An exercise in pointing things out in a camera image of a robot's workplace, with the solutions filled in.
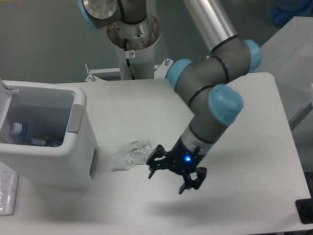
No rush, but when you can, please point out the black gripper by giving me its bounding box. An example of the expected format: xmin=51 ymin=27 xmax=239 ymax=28
xmin=146 ymin=137 xmax=207 ymax=194

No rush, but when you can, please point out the clear plastic water bottle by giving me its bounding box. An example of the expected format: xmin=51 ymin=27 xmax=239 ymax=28
xmin=10 ymin=121 xmax=28 ymax=142

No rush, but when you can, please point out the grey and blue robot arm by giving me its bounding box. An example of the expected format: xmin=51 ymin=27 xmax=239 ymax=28
xmin=78 ymin=0 xmax=262 ymax=192

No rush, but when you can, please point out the white open trash can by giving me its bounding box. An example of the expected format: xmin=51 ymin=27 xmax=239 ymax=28
xmin=0 ymin=80 xmax=98 ymax=188

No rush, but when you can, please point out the trash inside the can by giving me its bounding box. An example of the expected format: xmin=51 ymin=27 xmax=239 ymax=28
xmin=26 ymin=133 xmax=65 ymax=148

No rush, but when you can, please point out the crumpled white plastic bag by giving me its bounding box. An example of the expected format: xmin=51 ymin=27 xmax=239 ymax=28
xmin=109 ymin=139 xmax=157 ymax=172

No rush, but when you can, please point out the black device at table edge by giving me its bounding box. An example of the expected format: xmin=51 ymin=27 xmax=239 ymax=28
xmin=295 ymin=198 xmax=313 ymax=224

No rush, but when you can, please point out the white side table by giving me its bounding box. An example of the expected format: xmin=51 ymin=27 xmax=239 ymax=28
xmin=256 ymin=17 xmax=313 ymax=129

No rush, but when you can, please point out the white paper sheet in sleeve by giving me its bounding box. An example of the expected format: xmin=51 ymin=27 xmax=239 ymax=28
xmin=0 ymin=162 xmax=19 ymax=216

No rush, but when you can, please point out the blue object in background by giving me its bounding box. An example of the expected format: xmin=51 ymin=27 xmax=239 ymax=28
xmin=271 ymin=0 xmax=313 ymax=28

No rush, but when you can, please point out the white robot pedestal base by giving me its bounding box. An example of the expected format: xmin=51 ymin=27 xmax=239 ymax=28
xmin=84 ymin=13 xmax=175 ymax=82

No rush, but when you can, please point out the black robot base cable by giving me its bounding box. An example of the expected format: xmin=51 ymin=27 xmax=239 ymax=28
xmin=123 ymin=38 xmax=135 ymax=80

